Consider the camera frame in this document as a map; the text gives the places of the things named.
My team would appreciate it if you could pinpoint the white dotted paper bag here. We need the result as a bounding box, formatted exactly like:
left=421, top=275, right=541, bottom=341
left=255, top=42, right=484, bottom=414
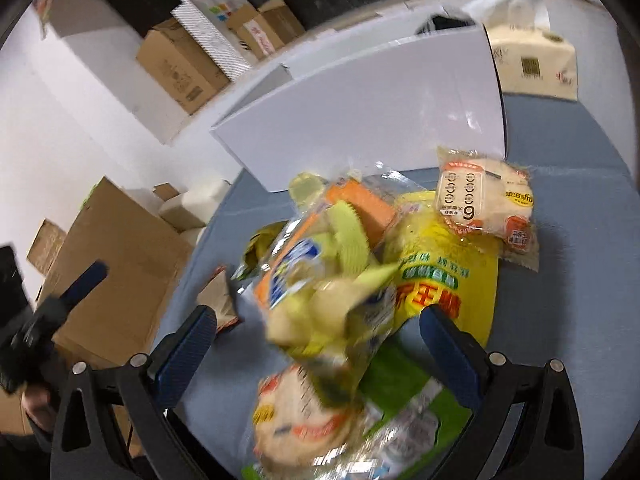
left=171, top=0, right=251, bottom=81

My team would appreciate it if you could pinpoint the cream tissue pack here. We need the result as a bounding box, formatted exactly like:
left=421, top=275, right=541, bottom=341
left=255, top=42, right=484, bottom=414
left=465, top=0, right=579, bottom=102

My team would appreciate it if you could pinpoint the white bun packet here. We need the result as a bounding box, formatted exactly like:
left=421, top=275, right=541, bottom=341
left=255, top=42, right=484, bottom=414
left=434, top=146, right=542, bottom=273
left=249, top=362, right=372, bottom=480

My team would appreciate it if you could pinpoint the person's left hand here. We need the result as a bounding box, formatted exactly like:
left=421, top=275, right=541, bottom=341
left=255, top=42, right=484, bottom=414
left=21, top=387, right=57, bottom=433

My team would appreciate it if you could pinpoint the yellow snack bag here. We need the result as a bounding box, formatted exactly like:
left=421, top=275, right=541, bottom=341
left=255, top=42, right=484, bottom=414
left=384, top=191, right=501, bottom=350

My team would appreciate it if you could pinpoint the white cardboard box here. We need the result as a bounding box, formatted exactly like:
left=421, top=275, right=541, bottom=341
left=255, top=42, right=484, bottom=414
left=210, top=24, right=508, bottom=194

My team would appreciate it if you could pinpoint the brown snack packet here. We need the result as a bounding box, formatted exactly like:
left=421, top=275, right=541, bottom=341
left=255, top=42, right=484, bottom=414
left=196, top=266, right=244, bottom=333

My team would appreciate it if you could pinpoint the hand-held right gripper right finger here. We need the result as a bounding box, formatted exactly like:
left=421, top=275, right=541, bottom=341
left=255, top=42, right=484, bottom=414
left=419, top=305, right=586, bottom=480

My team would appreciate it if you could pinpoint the open small cardboard box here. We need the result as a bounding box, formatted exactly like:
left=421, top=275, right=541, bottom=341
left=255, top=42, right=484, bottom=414
left=227, top=0, right=306, bottom=59

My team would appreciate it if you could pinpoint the cream leather seat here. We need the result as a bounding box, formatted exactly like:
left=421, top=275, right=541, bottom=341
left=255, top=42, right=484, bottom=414
left=159, top=179, right=234, bottom=247

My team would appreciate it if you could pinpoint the wall poster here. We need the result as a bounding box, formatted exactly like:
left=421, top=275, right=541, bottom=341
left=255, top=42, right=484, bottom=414
left=32, top=0, right=64, bottom=39

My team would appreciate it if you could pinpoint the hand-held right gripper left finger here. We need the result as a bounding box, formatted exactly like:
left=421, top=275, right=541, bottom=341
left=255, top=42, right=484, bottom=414
left=50, top=304, right=218, bottom=480

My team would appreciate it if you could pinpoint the large flat cardboard sheet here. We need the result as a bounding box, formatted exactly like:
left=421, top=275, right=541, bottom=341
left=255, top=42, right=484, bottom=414
left=37, top=176, right=197, bottom=363

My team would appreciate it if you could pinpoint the tall brown cardboard box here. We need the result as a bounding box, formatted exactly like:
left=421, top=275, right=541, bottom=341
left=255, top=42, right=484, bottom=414
left=136, top=17, right=231, bottom=116

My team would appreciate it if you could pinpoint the blue-grey table cloth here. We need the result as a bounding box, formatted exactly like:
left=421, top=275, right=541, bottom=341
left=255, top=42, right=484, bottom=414
left=145, top=91, right=638, bottom=480

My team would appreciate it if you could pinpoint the dark green small packet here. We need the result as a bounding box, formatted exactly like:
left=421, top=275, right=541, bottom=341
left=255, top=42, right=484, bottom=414
left=234, top=220, right=287, bottom=282

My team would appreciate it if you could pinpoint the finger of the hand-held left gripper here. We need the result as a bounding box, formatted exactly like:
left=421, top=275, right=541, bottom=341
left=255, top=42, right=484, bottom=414
left=36, top=260, right=109, bottom=328

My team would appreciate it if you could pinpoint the small brown cardboard box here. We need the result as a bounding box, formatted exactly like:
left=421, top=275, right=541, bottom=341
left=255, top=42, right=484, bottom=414
left=26, top=217, right=69, bottom=276

